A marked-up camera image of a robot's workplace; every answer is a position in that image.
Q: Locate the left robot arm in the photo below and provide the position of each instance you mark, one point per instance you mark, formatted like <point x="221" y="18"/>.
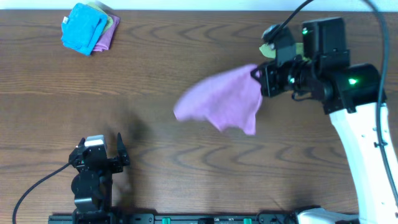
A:
<point x="93" y="184"/>

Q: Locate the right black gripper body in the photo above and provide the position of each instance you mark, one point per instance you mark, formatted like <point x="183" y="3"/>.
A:
<point x="277" y="81"/>

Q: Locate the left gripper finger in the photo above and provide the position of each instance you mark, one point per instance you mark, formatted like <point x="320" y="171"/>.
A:
<point x="81" y="143"/>
<point x="121" y="149"/>

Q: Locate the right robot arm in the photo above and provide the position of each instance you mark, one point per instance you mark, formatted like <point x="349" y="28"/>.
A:
<point x="350" y="97"/>

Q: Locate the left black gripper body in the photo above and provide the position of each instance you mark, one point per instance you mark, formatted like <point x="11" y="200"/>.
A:
<point x="116" y="164"/>

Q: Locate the folded purple cloth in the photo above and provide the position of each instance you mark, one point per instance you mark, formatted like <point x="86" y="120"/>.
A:
<point x="104" y="41"/>

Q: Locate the purple microfiber cloth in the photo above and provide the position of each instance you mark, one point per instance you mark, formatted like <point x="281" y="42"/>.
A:
<point x="227" y="100"/>

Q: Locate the folded blue cloth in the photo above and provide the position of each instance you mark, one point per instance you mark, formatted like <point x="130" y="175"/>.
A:
<point x="83" y="28"/>

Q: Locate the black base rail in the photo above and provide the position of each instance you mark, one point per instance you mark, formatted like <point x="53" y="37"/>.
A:
<point x="147" y="218"/>

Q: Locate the crumpled green cloth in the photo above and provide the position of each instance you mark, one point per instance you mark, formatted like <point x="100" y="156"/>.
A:
<point x="269" y="53"/>

